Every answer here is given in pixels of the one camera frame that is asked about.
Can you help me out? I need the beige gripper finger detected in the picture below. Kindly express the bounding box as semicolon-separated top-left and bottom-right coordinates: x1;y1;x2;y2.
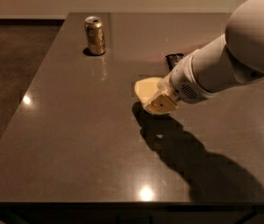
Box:
144;93;177;115

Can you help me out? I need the yellow wavy sponge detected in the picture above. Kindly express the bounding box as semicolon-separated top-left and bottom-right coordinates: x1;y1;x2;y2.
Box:
134;77;161;105

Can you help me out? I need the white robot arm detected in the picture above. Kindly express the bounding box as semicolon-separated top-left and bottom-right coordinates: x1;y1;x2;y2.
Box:
143;0;264;115

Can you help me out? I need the black rxbar chocolate wrapper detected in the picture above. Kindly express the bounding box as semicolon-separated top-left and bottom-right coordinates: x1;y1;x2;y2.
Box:
165;53;184;70

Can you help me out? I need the gold soda can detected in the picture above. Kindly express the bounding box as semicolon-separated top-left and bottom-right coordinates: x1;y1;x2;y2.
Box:
84;16;106;56

